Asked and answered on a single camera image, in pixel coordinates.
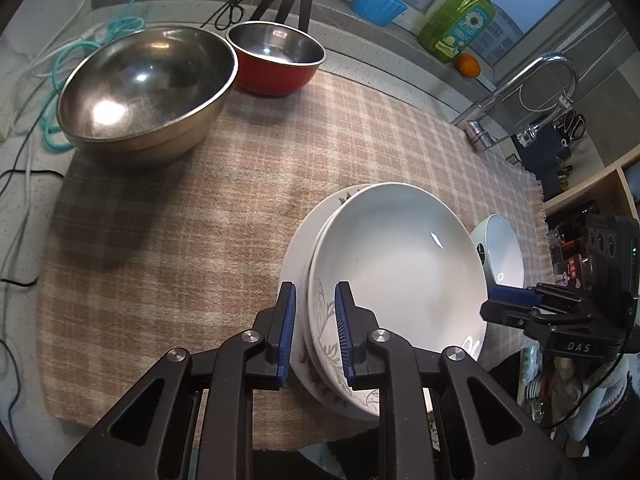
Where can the blue ribbed cup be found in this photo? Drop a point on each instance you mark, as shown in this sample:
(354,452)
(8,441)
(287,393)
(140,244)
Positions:
(377,0)

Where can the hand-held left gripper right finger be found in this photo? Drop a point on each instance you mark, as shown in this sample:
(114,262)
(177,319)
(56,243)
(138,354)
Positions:
(345,330)

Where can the green dish soap bottle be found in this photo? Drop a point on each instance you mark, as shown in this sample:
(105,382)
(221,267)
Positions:
(460,25)

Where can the large stainless steel bowl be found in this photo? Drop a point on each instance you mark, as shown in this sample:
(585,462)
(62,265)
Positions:
(145,85)

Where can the dark jar with label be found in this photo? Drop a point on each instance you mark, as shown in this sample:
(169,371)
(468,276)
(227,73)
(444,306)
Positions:
(570,260)

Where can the black scissors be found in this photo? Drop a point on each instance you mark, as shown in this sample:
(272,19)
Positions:
(572,122)

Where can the wooden shelf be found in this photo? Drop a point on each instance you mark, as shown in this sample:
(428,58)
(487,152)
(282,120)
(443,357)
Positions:
(590,185)

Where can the person's right forearm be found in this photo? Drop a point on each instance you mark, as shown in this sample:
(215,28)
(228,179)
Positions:
(605,400)

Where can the red steel bowl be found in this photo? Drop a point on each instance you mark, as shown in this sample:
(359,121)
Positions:
(275,55)

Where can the chrome faucet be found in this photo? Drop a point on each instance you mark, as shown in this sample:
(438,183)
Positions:
(505,90)

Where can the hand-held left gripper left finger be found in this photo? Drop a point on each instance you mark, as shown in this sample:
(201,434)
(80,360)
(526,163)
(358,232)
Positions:
(286,330)

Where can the orange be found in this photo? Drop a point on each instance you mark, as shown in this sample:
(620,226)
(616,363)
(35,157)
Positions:
(467,65)

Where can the dark utensil holder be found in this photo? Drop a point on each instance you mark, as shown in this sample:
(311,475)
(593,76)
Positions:
(550,160)

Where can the beige checked cloth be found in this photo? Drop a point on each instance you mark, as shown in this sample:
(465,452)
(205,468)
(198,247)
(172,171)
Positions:
(225,220)

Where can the small white bowl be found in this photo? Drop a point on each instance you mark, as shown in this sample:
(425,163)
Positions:
(505,255)

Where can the plain white deep plate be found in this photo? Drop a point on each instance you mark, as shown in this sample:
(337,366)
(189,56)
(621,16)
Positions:
(400,270)

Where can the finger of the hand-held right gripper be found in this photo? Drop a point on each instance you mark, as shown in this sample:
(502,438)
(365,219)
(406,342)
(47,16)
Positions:
(515,294)
(505,312)

